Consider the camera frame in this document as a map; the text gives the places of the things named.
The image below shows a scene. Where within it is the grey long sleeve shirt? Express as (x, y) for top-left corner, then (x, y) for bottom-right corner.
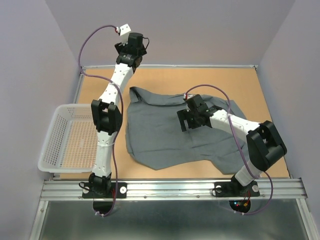
(125, 86), (249, 175)

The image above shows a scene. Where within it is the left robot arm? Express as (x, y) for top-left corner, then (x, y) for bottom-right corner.
(88, 32), (147, 197)

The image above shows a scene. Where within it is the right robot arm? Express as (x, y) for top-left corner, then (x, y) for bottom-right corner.
(177, 94), (287, 198)

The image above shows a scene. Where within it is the white plastic basket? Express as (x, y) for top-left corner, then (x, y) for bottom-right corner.
(37, 104), (97, 174)

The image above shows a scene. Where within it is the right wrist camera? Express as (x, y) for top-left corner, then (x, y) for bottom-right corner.
(183, 93), (195, 102)

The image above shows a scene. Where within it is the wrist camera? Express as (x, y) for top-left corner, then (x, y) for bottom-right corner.
(183, 93), (195, 102)
(117, 24), (132, 45)

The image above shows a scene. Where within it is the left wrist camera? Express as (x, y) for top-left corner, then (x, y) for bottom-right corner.
(117, 24), (132, 45)

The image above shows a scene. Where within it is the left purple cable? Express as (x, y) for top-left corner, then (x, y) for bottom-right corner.
(78, 24), (125, 218)

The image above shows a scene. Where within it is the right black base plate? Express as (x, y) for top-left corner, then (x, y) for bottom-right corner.
(211, 181), (260, 198)

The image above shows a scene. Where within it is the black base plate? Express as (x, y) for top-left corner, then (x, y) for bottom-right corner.
(211, 181), (260, 198)
(78, 181), (128, 199)

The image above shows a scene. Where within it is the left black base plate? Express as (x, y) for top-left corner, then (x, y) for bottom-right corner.
(78, 181), (128, 199)

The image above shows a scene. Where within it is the aluminium mounting rail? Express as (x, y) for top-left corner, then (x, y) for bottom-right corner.
(40, 178), (308, 202)

